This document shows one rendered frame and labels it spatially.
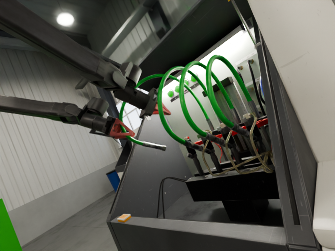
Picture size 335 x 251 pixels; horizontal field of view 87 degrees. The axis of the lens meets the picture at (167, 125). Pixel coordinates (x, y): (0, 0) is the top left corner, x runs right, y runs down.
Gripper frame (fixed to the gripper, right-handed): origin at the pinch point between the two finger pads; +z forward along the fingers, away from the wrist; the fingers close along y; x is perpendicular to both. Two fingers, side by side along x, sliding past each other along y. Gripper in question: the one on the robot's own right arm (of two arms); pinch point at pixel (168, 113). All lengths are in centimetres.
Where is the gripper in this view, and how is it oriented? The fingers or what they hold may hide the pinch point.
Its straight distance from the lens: 64.6
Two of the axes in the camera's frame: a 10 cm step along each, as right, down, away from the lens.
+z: 8.6, 3.8, 3.5
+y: 2.6, -9.0, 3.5
